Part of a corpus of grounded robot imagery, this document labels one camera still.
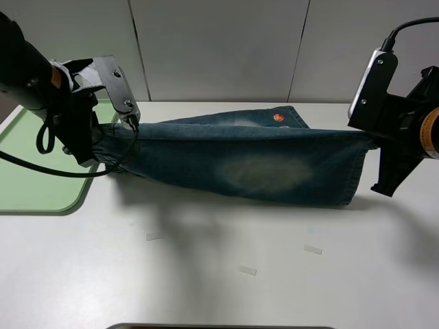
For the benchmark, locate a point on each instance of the children's blue denim shorts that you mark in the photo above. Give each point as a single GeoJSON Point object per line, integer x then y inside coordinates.
{"type": "Point", "coordinates": [269, 154]}

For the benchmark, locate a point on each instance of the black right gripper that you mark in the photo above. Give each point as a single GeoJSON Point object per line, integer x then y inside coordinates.
{"type": "Point", "coordinates": [405, 129]}

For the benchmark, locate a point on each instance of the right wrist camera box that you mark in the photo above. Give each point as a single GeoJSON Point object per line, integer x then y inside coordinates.
{"type": "Point", "coordinates": [372, 89]}

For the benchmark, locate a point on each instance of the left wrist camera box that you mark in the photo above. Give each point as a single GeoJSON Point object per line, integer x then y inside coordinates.
{"type": "Point", "coordinates": [113, 79]}

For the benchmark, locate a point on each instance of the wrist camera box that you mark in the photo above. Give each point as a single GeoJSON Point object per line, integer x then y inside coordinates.
{"type": "Point", "coordinates": [113, 79]}
{"type": "Point", "coordinates": [372, 89]}

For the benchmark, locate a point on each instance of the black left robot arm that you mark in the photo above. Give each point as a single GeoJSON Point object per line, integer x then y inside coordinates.
{"type": "Point", "coordinates": [26, 77]}

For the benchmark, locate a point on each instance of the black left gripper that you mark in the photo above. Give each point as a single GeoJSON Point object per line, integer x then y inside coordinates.
{"type": "Point", "coordinates": [70, 117]}

